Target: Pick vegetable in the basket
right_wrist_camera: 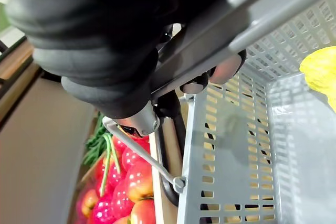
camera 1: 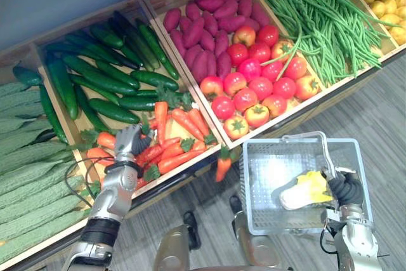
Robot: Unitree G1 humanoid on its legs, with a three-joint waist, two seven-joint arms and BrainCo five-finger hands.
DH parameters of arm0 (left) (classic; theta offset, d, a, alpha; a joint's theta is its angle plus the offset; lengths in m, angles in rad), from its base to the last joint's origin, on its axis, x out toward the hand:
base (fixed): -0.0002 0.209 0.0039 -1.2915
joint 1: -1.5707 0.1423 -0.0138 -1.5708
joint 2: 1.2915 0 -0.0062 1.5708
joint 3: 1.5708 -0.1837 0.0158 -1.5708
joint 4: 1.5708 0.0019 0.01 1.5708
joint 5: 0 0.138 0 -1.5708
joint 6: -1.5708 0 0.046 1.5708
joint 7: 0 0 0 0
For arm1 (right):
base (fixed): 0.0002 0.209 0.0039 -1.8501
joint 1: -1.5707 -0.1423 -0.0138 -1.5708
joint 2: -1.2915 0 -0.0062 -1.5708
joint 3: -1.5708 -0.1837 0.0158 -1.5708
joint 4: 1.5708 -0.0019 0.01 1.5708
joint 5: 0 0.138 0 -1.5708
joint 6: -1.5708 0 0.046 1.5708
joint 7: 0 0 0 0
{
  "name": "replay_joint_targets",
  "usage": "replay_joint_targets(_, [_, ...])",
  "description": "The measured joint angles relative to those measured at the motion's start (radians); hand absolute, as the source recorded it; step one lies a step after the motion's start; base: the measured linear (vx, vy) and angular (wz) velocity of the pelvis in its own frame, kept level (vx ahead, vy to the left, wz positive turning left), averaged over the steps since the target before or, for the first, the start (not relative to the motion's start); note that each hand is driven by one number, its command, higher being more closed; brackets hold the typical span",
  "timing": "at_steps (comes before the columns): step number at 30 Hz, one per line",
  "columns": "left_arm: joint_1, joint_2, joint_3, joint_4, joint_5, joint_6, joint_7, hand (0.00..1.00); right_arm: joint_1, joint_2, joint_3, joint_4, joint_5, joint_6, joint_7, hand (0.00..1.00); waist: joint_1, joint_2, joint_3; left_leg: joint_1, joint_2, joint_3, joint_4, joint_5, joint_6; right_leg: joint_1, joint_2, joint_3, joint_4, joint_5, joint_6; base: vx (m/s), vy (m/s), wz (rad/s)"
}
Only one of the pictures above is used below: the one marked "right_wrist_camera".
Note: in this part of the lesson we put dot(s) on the right robot hand black cloth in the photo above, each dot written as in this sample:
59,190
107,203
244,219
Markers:
86,37

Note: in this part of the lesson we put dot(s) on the grey perforated plastic basket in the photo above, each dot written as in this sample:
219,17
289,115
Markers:
236,140

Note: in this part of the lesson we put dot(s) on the green chive bunch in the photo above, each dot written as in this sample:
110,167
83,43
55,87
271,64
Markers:
97,140

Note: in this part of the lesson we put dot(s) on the red-yellow apple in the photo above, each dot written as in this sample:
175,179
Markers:
140,180
89,203
144,213

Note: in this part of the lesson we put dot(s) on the wooden produce crate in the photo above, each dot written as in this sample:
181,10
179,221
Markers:
160,192

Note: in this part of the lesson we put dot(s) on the yellow-green leafy cabbage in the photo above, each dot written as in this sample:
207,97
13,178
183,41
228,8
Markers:
321,72

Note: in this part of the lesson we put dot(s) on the wooden shelf with black frame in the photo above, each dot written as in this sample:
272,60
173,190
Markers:
13,61

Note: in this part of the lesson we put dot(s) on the black metal tube frame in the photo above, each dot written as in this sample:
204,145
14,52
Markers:
181,134

